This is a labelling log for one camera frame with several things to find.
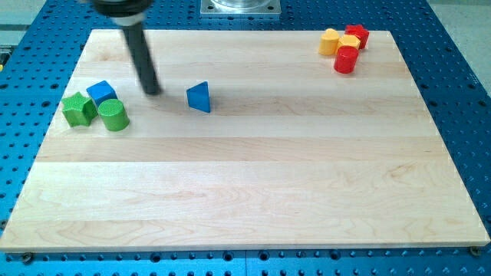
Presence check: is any light wooden board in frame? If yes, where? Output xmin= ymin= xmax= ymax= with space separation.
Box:
xmin=1 ymin=29 xmax=489 ymax=252

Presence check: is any red cylinder block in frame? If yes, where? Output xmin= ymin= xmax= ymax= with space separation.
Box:
xmin=334 ymin=46 xmax=359 ymax=74

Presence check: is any blue triangle block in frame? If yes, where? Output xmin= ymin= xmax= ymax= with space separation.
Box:
xmin=186 ymin=81 xmax=211 ymax=113

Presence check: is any blue cube block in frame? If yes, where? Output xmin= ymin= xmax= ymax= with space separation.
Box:
xmin=86 ymin=80 xmax=117 ymax=107

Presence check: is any green star block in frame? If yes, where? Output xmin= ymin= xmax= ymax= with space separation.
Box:
xmin=61 ymin=92 xmax=98 ymax=127

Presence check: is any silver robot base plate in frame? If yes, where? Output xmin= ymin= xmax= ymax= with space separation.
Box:
xmin=199 ymin=0 xmax=282 ymax=18

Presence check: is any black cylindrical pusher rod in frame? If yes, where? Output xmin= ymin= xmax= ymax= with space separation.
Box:
xmin=122 ymin=23 xmax=160 ymax=95

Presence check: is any blue perforated table plate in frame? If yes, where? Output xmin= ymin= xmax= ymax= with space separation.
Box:
xmin=1 ymin=1 xmax=490 ymax=275

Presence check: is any red star block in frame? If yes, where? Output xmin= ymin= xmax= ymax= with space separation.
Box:
xmin=344 ymin=25 xmax=370 ymax=49

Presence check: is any yellow hexagon block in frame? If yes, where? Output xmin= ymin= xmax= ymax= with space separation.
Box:
xmin=335 ymin=34 xmax=361 ymax=53

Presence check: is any green cylinder block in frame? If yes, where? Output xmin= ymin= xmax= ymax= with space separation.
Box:
xmin=98 ymin=99 xmax=130 ymax=132

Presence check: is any yellow rounded block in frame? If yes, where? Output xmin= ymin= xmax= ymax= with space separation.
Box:
xmin=318 ymin=28 xmax=340 ymax=56

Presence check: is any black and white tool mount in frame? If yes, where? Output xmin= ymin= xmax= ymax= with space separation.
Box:
xmin=91 ymin=0 xmax=154 ymax=26

